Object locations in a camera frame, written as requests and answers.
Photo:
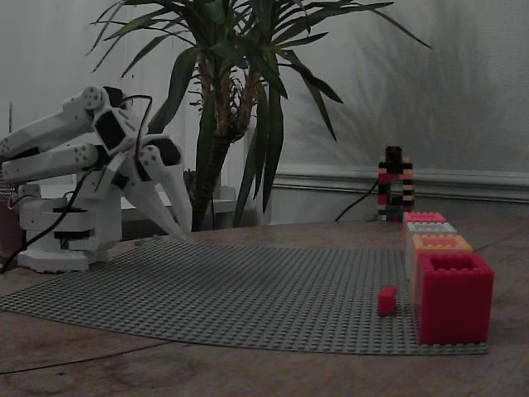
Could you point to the small red Lego brick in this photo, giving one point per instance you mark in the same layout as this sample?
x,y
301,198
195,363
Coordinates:
x,y
387,302

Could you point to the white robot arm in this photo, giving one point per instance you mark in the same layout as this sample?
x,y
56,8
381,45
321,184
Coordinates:
x,y
53,136

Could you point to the grey Lego baseplate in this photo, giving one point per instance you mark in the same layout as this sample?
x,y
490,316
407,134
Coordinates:
x,y
206,289

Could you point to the multicolour Lego tower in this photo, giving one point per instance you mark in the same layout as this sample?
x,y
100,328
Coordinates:
x,y
386,186

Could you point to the pink lego box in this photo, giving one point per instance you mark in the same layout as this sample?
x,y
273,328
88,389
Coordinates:
x,y
423,217

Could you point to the white lego box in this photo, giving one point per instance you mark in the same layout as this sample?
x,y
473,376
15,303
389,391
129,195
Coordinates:
x,y
430,228

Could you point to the orange lego box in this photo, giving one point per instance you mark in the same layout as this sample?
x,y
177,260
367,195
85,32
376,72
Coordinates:
x,y
442,245

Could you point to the green yucca plant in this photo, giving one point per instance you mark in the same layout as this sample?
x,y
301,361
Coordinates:
x,y
219,136

